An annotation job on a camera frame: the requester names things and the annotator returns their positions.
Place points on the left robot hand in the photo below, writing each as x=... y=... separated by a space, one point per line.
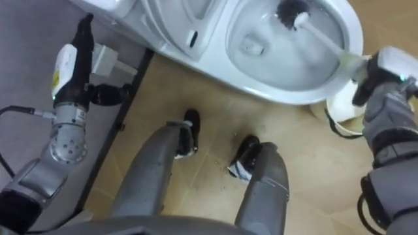
x=80 y=68

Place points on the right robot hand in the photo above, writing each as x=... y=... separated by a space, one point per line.
x=379 y=73

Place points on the white toilet brush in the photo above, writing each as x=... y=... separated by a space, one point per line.
x=313 y=29

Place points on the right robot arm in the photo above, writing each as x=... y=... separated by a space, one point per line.
x=392 y=147

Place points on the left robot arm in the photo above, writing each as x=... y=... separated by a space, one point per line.
x=55 y=153

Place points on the white brush holder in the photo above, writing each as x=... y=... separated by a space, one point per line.
x=339 y=111

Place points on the white toilet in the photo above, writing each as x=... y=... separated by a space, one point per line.
x=228 y=42

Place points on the robot legs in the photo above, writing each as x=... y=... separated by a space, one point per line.
x=202 y=176

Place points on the robot body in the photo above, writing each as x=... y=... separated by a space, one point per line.
x=137 y=226

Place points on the grey wall socket box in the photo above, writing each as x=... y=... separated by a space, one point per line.
x=106 y=60

